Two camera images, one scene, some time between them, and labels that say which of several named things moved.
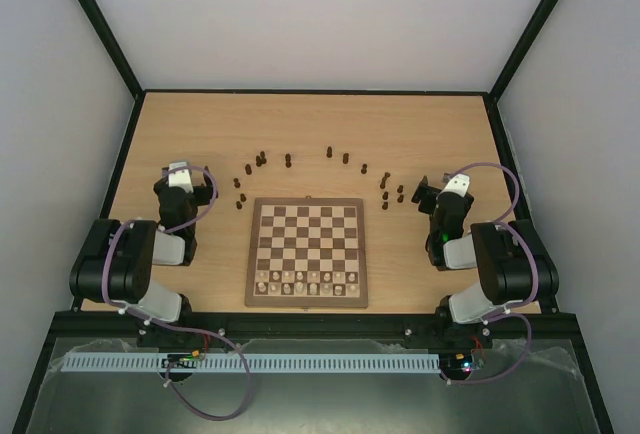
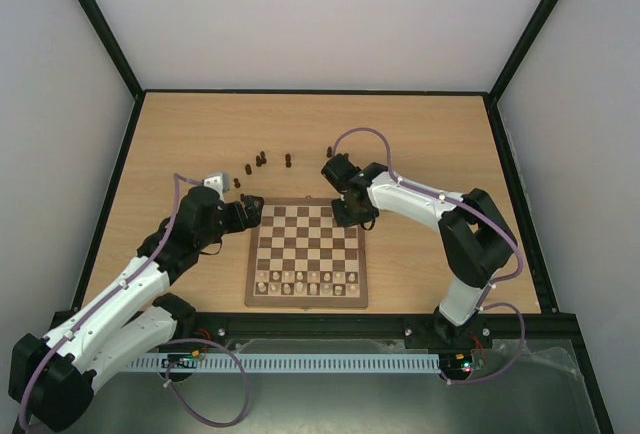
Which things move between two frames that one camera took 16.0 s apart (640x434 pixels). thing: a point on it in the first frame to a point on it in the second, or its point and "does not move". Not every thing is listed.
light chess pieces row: [307, 283] does not move
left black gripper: [205, 195] to [254, 217]
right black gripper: [427, 196] to [347, 210]
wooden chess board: [307, 252] does not move
